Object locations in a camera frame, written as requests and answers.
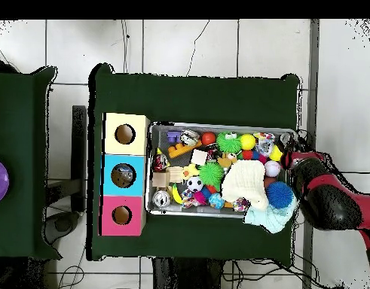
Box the clear mesh bin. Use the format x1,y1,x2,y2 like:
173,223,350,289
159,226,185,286
146,122,297,224

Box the plain yellow ball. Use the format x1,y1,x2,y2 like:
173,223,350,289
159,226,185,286
239,133,257,151

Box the black and white soccer ball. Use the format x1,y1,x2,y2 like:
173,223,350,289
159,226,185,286
186,176,203,193

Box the crushed silver can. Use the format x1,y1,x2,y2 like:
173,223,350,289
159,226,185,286
180,129,202,148

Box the green spiky ball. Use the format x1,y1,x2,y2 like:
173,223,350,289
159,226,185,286
216,132,243,154
198,162,225,190

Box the dark green table cloth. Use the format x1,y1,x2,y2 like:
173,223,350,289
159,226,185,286
0,65,59,261
87,62,301,263

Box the yellow smiley face ball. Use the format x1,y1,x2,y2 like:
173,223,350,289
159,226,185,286
268,144,285,163

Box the mint green cloth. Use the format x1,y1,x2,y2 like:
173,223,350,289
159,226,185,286
243,193,301,236

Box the black cable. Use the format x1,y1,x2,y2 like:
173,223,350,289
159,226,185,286
340,169,370,178

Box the white baseball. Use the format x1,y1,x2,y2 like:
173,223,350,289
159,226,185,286
264,160,283,178

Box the cream yellow cloth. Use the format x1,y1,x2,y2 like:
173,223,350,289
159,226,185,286
220,159,271,212

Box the orange red ball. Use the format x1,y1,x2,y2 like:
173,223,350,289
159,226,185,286
201,132,218,147

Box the wooden box with three holes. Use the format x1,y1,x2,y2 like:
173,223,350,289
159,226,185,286
99,112,151,237

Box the blue spiky ball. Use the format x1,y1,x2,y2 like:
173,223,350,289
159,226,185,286
266,181,295,211

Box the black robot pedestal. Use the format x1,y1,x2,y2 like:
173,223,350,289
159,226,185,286
149,257,227,289

